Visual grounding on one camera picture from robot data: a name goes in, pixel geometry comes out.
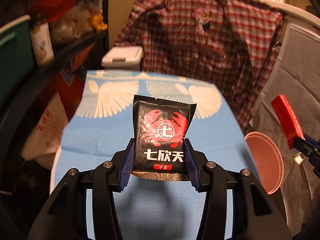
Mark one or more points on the black crab glove packet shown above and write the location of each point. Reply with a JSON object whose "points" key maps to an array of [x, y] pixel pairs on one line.
{"points": [[160, 127]]}

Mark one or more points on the pink trash bin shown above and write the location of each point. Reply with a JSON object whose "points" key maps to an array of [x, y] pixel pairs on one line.
{"points": [[268, 160]]}

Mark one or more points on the labelled sauce jar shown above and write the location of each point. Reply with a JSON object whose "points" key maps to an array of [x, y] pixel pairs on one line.
{"points": [[40, 40]]}

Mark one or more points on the black metal shelf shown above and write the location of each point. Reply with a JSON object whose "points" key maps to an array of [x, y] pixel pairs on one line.
{"points": [[16, 116]]}

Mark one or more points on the red ointment box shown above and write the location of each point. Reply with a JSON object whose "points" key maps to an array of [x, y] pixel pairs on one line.
{"points": [[288, 119]]}

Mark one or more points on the red plaid shirt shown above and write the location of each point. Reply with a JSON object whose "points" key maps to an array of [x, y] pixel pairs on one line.
{"points": [[233, 44]]}

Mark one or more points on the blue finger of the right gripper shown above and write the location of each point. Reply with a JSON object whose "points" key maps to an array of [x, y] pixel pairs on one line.
{"points": [[308, 146]]}

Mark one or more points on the green storage box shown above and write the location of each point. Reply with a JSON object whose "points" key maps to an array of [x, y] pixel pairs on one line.
{"points": [[15, 57]]}

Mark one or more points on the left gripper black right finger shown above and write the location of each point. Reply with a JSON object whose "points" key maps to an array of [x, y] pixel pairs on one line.
{"points": [[191, 165]]}

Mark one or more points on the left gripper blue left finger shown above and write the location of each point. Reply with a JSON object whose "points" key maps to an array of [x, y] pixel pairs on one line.
{"points": [[126, 165]]}

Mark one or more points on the white lidded bin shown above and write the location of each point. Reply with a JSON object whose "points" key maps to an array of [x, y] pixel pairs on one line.
{"points": [[123, 58]]}

